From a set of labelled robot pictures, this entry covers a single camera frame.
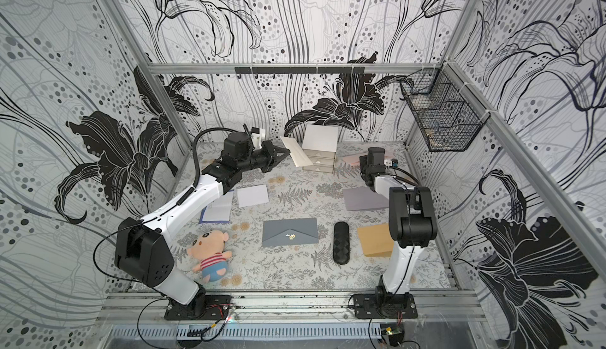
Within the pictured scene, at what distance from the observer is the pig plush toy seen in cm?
77

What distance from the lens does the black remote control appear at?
828 millimetres

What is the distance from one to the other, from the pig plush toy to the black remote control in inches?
14.8
